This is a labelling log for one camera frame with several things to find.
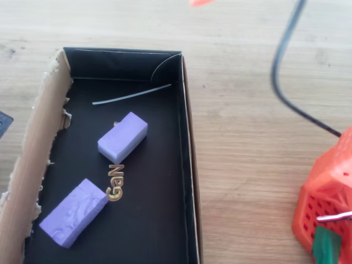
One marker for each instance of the dark flat object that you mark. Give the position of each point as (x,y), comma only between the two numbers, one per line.
(4,125)

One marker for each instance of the white thin strip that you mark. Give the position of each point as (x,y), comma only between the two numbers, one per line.
(132,95)

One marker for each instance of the black cardboard box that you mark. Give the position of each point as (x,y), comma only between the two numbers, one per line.
(154,192)

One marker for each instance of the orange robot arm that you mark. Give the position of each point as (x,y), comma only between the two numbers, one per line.
(327,181)

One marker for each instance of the purple foam block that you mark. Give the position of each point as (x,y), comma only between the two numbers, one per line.
(72,213)
(122,137)

